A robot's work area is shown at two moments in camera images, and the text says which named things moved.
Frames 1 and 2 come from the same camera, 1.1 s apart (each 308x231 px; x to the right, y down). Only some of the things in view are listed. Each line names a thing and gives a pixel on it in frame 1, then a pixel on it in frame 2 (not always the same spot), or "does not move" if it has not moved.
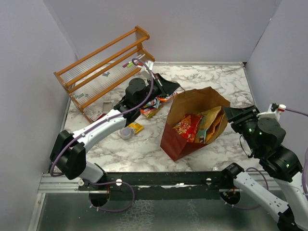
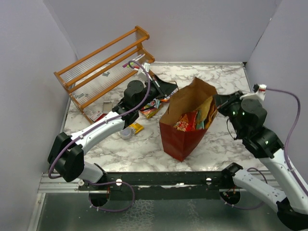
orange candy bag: [163, 98] does not move
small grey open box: [107, 106] does not move
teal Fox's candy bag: [154, 103] does not move
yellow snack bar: [136, 126] does not move
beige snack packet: [208, 117] to [203, 111]
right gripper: [233, 113] to [222, 101]
